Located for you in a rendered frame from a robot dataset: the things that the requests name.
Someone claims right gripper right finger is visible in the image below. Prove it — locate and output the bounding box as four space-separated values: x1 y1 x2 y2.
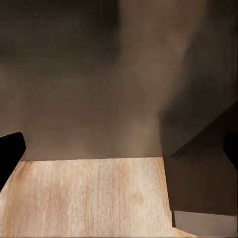
223 132 238 171

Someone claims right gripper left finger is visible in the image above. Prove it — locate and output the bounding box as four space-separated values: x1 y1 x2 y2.
0 132 26 192

